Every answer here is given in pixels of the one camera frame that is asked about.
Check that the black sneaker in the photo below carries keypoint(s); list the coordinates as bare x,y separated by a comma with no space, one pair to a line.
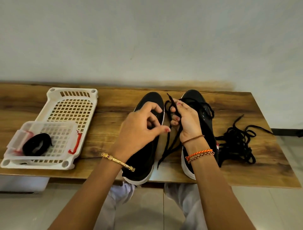
208,128
142,166

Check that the person's right hand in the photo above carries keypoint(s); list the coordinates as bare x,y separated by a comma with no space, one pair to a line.
189,121

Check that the white box under table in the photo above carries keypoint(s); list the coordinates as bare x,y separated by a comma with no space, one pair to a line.
23,185

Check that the person's right forearm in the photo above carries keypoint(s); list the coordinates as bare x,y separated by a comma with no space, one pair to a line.
220,189

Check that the white plastic lattice basket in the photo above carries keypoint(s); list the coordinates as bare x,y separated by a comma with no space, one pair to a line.
71,106

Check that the person's left forearm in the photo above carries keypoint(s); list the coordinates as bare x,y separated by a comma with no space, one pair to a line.
90,196

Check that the black band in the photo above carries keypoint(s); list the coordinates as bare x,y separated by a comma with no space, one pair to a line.
29,148
168,102

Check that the person's left hand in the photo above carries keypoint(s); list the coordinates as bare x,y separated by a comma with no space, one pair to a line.
135,132

